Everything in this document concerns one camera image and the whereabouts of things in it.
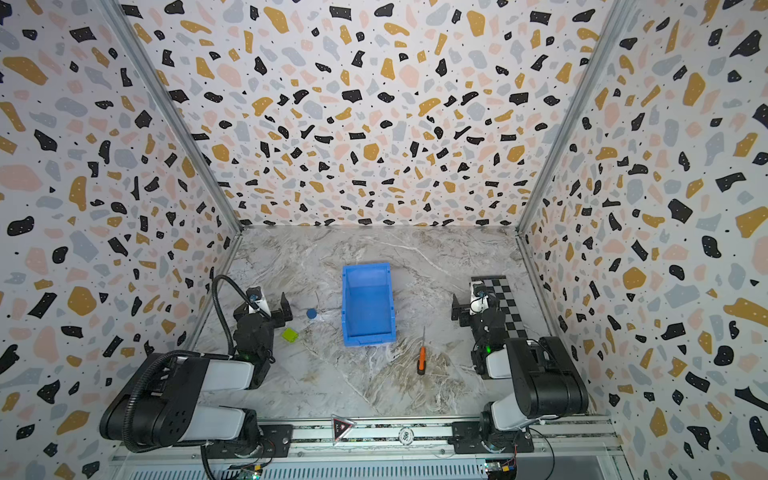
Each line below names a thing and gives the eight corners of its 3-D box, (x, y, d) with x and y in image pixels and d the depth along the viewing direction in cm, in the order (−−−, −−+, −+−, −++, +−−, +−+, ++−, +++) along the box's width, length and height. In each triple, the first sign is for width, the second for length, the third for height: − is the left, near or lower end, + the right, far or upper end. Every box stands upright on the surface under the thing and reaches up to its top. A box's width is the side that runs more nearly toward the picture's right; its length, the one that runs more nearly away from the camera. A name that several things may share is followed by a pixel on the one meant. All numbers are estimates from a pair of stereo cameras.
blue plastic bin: (344, 350, 91) (341, 341, 87) (344, 275, 110) (342, 264, 105) (398, 344, 93) (398, 335, 88) (390, 271, 111) (389, 260, 107)
